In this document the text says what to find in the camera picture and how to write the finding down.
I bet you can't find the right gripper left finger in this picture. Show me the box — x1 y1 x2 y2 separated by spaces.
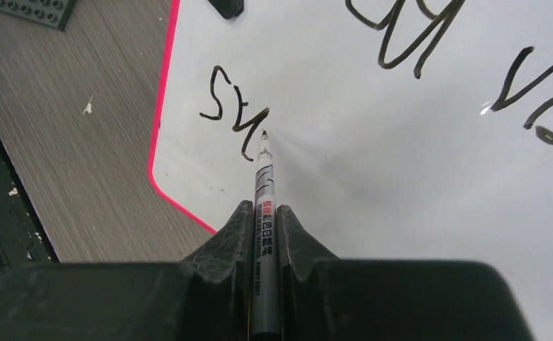
0 200 253 340

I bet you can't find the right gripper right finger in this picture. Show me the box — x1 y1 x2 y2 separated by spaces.
276 205 532 340

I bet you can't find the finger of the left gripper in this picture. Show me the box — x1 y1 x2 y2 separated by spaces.
209 0 244 19

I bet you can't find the black whiteboard marker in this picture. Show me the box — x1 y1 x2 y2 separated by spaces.
249 131 283 340

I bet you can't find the pink framed whiteboard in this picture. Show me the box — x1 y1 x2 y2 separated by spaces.
149 1 553 340

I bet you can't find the grey studded baseplate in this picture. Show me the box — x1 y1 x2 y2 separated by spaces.
0 0 77 31

